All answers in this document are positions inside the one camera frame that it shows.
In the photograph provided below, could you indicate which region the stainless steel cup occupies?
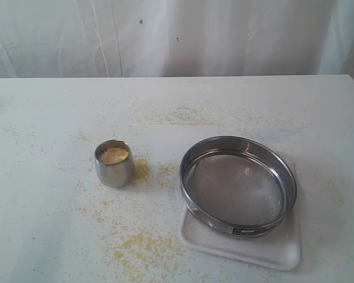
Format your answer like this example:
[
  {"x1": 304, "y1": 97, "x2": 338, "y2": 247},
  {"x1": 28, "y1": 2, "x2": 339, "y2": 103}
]
[{"x1": 94, "y1": 140, "x2": 135, "y2": 188}]

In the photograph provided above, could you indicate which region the yellow grain powder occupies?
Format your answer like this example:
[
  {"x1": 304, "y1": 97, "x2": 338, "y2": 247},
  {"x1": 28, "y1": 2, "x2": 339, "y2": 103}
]
[{"x1": 99, "y1": 147, "x2": 129, "y2": 164}]

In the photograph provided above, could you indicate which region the round steel mesh sieve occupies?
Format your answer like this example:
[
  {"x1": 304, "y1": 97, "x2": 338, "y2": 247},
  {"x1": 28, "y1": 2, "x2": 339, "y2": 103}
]
[{"x1": 179, "y1": 136, "x2": 297, "y2": 238}]

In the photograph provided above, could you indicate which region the white plastic tray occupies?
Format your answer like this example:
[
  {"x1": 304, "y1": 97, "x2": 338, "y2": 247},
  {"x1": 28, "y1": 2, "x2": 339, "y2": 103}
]
[{"x1": 179, "y1": 151, "x2": 301, "y2": 271}]

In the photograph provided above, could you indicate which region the white backdrop curtain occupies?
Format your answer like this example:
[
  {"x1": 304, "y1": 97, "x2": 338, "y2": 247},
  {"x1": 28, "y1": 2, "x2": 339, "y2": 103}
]
[{"x1": 0, "y1": 1, "x2": 354, "y2": 78}]

